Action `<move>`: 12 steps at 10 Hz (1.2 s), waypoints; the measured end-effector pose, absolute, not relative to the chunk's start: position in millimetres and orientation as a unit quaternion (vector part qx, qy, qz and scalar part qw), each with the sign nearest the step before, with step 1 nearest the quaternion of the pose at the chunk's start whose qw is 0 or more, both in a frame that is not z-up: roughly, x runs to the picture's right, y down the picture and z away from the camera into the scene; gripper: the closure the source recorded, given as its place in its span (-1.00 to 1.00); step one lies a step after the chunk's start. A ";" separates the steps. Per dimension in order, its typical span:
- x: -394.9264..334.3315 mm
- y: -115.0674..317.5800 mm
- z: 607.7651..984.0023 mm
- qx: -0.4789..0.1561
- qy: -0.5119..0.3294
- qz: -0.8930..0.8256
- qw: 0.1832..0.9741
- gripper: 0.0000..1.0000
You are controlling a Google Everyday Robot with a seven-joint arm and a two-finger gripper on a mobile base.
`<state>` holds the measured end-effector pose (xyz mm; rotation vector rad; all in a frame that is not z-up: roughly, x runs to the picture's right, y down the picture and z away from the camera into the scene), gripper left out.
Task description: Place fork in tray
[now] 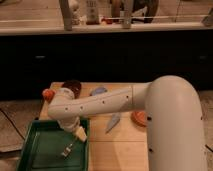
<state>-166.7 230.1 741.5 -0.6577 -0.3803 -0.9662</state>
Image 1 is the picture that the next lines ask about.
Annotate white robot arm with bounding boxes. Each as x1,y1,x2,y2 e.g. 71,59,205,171
48,75,208,171

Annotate dark brown bowl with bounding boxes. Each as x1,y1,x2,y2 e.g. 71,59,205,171
62,80,82,98

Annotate silver fork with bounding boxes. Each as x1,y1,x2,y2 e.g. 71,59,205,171
61,139,77,157

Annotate grey plastic knife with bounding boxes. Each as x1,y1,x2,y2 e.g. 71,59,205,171
105,113,121,133

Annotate green plastic tray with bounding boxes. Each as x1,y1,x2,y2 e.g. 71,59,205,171
16,120,89,171

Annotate blue plastic piece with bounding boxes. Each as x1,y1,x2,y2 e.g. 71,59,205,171
90,87,107,96

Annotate orange plate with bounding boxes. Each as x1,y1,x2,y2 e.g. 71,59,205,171
131,111,146,127

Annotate wooden table board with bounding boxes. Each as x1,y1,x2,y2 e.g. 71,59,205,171
38,81,155,171

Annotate black cable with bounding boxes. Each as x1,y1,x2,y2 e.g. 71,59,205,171
0,109,27,141

